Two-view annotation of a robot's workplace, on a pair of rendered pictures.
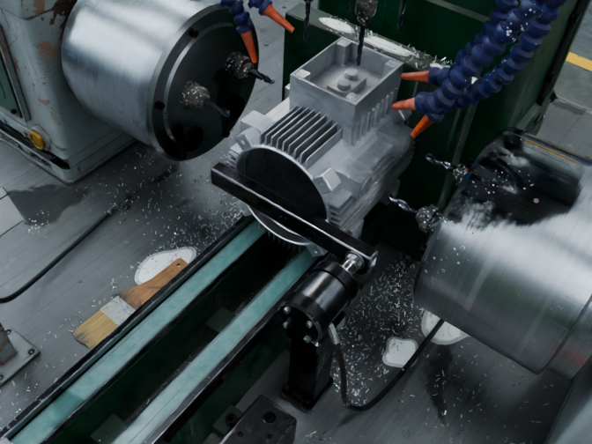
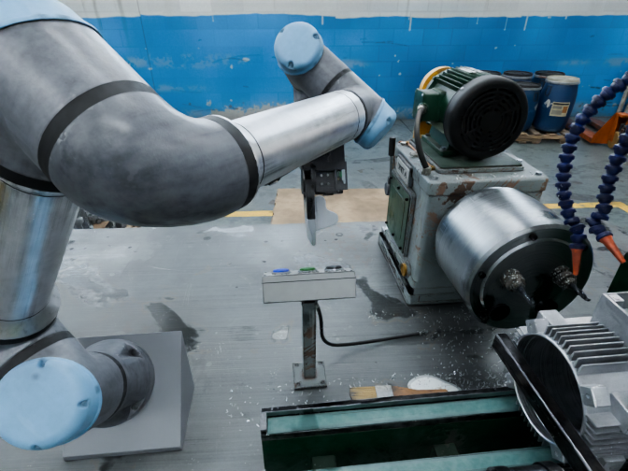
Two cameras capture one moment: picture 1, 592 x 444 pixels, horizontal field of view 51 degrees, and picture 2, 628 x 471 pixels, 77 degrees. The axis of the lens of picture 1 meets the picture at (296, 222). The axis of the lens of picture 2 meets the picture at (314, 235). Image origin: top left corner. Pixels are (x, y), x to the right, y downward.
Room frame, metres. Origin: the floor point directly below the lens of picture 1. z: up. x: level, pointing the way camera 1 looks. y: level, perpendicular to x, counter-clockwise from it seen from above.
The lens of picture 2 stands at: (0.08, -0.06, 1.50)
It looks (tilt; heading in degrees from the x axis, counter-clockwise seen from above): 31 degrees down; 51
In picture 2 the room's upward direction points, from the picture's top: straight up
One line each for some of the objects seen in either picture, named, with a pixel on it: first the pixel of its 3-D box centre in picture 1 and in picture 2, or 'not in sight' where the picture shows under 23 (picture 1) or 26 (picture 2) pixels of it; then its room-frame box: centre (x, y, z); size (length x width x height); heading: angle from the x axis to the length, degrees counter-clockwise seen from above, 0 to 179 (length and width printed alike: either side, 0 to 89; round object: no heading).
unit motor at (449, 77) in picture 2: not in sight; (441, 151); (0.99, 0.52, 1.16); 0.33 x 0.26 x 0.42; 57
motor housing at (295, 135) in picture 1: (322, 159); (606, 381); (0.67, -0.03, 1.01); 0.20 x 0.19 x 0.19; 147
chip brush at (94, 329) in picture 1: (136, 299); (399, 396); (0.55, 0.24, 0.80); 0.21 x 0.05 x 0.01; 143
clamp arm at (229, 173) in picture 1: (288, 215); (543, 405); (0.55, 0.01, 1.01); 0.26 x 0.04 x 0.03; 57
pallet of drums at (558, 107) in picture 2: not in sight; (517, 105); (5.34, 2.32, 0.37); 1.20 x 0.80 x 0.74; 139
